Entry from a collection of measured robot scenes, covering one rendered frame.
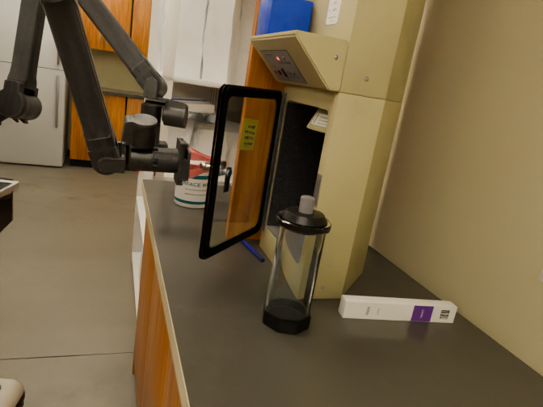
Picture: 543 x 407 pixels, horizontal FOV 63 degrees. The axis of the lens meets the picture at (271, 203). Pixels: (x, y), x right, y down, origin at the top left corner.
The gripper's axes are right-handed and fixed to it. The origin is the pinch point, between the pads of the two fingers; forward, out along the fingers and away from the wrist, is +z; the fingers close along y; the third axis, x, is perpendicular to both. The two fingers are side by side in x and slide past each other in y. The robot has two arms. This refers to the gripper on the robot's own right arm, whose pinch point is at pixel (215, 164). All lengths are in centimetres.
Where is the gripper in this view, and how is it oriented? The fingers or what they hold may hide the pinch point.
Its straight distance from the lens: 107.6
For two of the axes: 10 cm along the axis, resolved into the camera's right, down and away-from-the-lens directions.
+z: 9.4, 0.4, 3.4
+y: 1.4, -9.5, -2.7
